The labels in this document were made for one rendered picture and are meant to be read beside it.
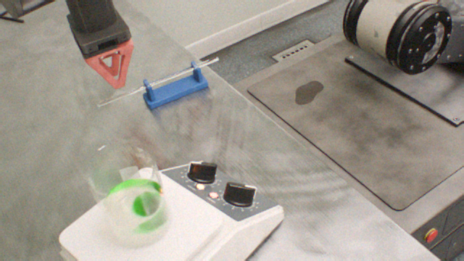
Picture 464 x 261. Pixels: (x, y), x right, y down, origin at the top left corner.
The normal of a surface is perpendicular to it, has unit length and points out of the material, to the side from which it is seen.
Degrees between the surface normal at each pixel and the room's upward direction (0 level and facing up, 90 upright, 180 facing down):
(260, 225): 90
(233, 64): 0
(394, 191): 0
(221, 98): 0
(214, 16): 90
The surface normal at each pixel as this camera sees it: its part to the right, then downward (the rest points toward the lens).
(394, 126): -0.12, -0.74
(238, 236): 0.74, 0.37
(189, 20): 0.54, 0.51
